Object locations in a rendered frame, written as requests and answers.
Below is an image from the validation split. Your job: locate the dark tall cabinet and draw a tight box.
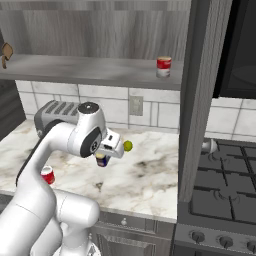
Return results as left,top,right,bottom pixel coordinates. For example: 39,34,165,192
0,79,27,142

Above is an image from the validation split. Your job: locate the red can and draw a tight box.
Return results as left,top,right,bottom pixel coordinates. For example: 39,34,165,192
40,165,56,186
156,55,173,79

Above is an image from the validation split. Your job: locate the white round kettle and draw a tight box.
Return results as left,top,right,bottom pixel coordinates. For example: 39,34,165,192
201,138,219,155

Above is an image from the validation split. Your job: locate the grey drawer front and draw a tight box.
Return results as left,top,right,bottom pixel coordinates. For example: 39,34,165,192
98,210,158,234

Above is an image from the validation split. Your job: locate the brown wooden utensil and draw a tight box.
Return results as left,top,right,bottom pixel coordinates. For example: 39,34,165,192
0,42,15,70

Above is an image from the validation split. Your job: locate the black microwave oven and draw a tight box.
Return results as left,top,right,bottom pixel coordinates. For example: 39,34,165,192
213,0,256,100

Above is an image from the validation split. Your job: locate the grey wooden cabinet door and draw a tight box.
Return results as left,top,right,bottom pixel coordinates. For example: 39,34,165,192
177,0,234,204

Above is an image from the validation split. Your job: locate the grey toaster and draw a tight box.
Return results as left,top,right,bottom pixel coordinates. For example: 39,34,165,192
33,99,82,138

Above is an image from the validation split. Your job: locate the grey wall outlet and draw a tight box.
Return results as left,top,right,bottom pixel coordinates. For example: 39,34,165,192
128,95,145,117

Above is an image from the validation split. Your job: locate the dark grey hob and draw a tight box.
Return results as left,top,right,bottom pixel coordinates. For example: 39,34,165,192
172,137,256,256

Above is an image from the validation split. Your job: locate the dark hob knob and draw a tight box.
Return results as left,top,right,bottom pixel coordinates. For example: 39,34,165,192
217,234,235,250
246,240,256,255
191,230,206,244

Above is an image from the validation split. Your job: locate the grey cupboard door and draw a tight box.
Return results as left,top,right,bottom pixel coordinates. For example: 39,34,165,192
90,225,175,256

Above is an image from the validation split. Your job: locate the yellow-green round fruit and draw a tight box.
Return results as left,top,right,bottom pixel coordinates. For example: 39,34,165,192
123,140,134,152

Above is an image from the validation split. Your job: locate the grey wooden open cabinet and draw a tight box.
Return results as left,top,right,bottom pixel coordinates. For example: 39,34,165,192
0,0,193,92

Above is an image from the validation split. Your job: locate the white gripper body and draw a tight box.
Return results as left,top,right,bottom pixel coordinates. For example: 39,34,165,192
98,142,125,160

